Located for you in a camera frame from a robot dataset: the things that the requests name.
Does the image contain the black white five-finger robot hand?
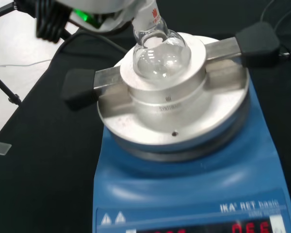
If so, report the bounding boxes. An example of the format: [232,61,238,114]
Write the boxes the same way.
[35,0,158,44]

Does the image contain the black power cable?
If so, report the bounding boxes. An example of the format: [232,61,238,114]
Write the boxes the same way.
[59,33,129,53]

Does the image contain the thin white cable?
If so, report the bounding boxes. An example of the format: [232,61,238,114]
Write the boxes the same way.
[0,59,52,69]

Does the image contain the black cloth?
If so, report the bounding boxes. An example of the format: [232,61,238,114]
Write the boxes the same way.
[0,0,291,233]

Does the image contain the black tripod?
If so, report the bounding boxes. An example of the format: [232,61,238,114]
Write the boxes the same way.
[0,0,73,107]

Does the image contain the grey tape piece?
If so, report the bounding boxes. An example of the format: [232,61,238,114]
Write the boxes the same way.
[0,140,13,155]

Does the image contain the clear glass round-bottom flask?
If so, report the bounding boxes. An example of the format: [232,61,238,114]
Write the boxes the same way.
[131,0,193,80]

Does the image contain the thin black probe cable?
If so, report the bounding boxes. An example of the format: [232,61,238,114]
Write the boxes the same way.
[259,0,291,57]

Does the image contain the aluminium heating block black handles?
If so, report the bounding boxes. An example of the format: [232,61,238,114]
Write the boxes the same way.
[60,21,281,129]

